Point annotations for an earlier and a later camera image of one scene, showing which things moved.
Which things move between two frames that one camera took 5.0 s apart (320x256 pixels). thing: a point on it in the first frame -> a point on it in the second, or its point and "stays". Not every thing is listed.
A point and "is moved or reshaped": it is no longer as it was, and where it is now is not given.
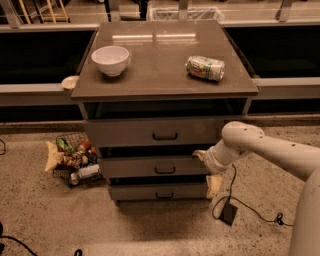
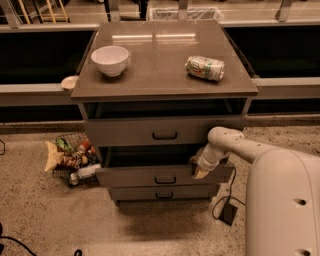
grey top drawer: (156, 133) stays
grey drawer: (150, 166) is moved or reshaped
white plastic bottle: (89, 170) stays
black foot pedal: (228, 213) stays
